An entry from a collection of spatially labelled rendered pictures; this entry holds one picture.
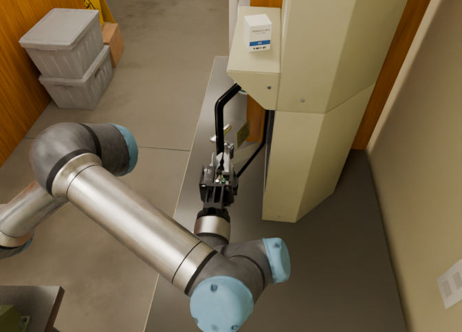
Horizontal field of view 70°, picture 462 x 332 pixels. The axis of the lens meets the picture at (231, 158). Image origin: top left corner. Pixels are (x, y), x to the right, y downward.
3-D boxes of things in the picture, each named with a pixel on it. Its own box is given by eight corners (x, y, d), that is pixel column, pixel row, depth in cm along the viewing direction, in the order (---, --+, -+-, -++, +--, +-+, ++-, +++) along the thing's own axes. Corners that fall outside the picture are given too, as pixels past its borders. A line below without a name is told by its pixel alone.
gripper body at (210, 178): (235, 164, 73) (230, 210, 65) (235, 187, 79) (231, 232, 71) (201, 162, 73) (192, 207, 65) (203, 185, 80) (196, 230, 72)
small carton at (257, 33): (263, 38, 78) (265, 13, 74) (269, 49, 75) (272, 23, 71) (243, 40, 78) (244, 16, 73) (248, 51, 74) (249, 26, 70)
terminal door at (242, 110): (265, 144, 128) (275, 49, 98) (220, 198, 111) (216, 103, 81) (262, 143, 128) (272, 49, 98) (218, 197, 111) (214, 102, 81)
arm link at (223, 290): (5, 106, 53) (261, 298, 39) (62, 111, 63) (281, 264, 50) (-16, 168, 56) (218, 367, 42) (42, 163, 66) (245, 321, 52)
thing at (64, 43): (111, 45, 308) (100, 9, 284) (84, 82, 268) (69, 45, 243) (67, 42, 311) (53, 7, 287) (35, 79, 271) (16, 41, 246)
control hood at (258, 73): (278, 41, 98) (281, 7, 90) (276, 111, 76) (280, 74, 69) (238, 39, 98) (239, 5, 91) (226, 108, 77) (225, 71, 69)
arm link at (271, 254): (282, 300, 50) (217, 305, 54) (295, 271, 60) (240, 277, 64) (269, 249, 50) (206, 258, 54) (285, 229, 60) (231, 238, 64)
